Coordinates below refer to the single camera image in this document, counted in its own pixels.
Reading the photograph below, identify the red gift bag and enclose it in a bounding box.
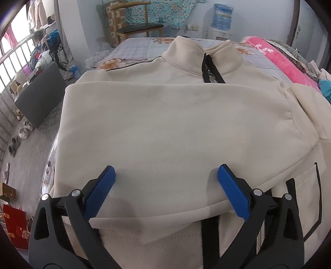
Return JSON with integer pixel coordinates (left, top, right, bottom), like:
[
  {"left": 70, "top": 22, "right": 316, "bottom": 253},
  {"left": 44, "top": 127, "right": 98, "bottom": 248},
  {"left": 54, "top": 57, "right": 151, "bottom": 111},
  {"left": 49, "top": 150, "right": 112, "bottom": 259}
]
[{"left": 1, "top": 204, "right": 29, "bottom": 250}]

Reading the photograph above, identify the grey patterned pillow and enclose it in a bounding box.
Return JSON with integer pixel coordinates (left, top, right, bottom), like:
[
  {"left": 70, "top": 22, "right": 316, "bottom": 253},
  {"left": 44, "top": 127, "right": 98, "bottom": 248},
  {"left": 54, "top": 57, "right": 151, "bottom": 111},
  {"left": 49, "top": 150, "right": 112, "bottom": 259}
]
[{"left": 266, "top": 39, "right": 311, "bottom": 75}]

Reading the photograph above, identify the pink floral blanket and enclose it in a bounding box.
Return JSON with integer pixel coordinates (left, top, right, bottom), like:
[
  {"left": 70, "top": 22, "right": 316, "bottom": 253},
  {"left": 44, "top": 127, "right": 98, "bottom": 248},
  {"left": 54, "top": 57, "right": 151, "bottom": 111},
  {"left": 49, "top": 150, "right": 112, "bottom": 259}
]
[{"left": 239, "top": 36, "right": 324, "bottom": 95}]

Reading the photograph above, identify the dark door frame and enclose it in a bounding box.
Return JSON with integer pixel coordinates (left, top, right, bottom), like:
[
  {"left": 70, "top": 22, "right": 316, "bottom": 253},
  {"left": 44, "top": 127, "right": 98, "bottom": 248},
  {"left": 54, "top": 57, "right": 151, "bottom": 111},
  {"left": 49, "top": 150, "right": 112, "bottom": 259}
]
[{"left": 290, "top": 0, "right": 302, "bottom": 47}]

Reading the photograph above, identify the wooden chair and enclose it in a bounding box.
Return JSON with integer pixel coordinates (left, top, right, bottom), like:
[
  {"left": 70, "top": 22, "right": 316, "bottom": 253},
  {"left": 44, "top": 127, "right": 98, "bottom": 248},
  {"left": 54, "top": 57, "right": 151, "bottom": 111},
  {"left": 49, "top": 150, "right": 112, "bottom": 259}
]
[{"left": 110, "top": 1, "right": 164, "bottom": 44}]

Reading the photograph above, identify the hanging pink garment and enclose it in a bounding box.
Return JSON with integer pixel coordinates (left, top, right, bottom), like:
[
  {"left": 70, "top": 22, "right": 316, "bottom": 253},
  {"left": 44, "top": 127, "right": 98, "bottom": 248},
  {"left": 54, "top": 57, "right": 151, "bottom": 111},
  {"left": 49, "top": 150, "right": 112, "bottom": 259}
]
[{"left": 2, "top": 26, "right": 16, "bottom": 48}]

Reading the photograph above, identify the white plastic bag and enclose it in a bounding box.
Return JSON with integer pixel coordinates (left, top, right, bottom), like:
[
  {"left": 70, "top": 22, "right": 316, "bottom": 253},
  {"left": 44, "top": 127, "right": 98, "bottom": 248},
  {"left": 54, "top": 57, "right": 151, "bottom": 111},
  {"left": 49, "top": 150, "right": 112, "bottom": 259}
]
[{"left": 85, "top": 49, "right": 110, "bottom": 69}]

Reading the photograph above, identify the white crumpled garment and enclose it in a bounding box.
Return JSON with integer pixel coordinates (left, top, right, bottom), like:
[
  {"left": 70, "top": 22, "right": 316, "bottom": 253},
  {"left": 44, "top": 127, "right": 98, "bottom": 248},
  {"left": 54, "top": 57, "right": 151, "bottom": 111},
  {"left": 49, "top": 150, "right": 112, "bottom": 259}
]
[{"left": 308, "top": 61, "right": 331, "bottom": 80}]

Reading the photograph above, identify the grey cabinet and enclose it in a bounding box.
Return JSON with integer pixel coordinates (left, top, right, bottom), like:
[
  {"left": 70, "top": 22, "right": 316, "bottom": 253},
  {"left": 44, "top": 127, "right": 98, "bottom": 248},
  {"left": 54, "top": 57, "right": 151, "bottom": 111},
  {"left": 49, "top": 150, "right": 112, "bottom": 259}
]
[{"left": 14, "top": 61, "right": 67, "bottom": 129}]

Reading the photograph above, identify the cream zip jacket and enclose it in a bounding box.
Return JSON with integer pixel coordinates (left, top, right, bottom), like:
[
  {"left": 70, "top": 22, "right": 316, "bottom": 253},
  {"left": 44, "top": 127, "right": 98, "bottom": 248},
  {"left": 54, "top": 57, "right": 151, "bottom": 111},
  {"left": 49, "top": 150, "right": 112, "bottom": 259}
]
[{"left": 49, "top": 36, "right": 331, "bottom": 269}]

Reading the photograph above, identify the cardboard box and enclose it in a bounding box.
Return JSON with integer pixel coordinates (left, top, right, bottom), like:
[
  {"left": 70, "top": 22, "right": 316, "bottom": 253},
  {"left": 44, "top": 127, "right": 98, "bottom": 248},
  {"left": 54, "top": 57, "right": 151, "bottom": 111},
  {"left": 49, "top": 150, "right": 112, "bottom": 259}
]
[{"left": 0, "top": 182, "right": 17, "bottom": 202}]

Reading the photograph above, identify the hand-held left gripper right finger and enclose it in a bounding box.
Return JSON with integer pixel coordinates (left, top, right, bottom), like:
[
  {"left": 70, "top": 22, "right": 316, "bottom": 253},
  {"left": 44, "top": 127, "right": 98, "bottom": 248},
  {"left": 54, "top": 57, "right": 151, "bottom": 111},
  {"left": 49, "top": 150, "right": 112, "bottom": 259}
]
[{"left": 215, "top": 164, "right": 305, "bottom": 269}]

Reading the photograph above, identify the metal window railing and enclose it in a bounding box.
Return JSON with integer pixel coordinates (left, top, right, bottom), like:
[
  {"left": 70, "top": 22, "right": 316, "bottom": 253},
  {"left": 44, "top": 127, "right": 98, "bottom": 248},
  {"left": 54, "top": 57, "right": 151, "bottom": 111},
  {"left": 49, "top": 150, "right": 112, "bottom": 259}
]
[{"left": 0, "top": 34, "right": 37, "bottom": 161}]

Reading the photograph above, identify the white water dispenser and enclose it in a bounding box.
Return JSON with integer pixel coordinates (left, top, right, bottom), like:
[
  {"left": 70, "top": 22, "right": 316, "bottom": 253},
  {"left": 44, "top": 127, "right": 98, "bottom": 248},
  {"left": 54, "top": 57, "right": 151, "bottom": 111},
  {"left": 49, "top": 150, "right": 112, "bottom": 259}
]
[{"left": 208, "top": 26, "right": 233, "bottom": 42}]

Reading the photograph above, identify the hanging beige garment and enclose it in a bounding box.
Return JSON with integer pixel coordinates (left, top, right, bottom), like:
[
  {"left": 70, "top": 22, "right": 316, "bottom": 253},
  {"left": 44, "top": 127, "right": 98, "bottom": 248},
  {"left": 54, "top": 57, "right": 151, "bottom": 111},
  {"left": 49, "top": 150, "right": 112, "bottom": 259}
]
[{"left": 27, "top": 0, "right": 49, "bottom": 29}]

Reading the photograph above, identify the tiled patterned stand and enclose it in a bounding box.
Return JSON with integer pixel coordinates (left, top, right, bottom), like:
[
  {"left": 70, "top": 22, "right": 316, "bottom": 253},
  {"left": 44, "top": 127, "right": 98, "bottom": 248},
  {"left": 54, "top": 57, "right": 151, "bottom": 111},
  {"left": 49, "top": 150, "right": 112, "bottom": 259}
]
[{"left": 107, "top": 6, "right": 127, "bottom": 46}]

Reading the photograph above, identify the floral plaid table cover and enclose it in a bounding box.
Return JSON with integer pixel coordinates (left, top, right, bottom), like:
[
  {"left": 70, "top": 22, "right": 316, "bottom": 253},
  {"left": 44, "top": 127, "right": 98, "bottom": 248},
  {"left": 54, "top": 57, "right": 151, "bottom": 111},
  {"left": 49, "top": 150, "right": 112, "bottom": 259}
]
[{"left": 41, "top": 37, "right": 295, "bottom": 207}]

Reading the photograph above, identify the pile of bags and clothes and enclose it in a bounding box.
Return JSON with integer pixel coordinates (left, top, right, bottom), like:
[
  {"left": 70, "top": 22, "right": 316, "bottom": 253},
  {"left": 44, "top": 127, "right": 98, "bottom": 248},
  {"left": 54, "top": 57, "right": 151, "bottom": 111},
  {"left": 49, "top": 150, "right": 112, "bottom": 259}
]
[{"left": 30, "top": 28, "right": 70, "bottom": 70}]

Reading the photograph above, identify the teal garment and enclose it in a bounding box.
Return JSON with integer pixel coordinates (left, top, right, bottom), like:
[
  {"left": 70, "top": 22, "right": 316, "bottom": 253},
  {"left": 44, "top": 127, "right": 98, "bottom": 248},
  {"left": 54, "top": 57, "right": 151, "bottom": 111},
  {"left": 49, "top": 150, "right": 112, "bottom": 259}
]
[{"left": 318, "top": 79, "right": 331, "bottom": 105}]

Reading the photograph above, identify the teal floral hanging cloth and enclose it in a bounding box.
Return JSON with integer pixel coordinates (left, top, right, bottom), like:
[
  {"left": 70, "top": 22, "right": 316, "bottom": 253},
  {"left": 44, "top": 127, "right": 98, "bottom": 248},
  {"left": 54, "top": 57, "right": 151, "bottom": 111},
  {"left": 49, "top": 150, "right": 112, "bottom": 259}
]
[{"left": 101, "top": 0, "right": 198, "bottom": 29}]

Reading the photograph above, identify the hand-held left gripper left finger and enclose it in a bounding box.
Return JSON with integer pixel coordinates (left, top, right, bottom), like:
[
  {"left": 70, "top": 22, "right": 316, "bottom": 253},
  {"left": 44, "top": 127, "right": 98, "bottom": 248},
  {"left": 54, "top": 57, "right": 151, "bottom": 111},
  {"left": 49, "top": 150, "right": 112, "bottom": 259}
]
[{"left": 29, "top": 166, "right": 122, "bottom": 269}]

